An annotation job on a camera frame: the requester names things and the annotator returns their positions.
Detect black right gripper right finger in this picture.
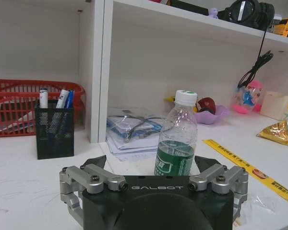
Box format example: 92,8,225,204
189,155,249,220

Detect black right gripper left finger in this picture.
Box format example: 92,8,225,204
59,155,128,221

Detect yellow paper strip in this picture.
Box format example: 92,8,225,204
202,139,288,201

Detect black mesh pen holder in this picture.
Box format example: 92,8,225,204
34,106,75,160

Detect clear green-label water bottle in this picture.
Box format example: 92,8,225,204
154,90,198,176

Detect purple flower-shaped dish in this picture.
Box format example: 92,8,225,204
193,104,231,125

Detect clear document bag with papers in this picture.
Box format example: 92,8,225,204
106,106,168,155

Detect gold triangular snack packet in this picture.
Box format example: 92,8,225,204
256,120,288,146

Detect dark red round object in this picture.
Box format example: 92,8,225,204
196,97,216,114

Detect blue pen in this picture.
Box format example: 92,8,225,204
64,89,75,109

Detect pink cartoon water bottle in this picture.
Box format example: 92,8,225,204
232,80,265,115

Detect white marker pen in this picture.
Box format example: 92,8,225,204
39,88,48,109

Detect cream paper box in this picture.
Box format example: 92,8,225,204
260,91,288,121

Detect red plastic basket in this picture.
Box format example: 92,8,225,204
0,79,85,138

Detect white shelf unit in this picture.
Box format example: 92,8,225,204
0,0,288,144

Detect yellow toy truck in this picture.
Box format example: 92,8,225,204
268,18,288,39

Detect black headphones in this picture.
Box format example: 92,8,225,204
217,0,276,30

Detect black box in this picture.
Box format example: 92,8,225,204
170,0,210,15

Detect black cable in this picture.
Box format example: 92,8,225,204
237,23,274,90

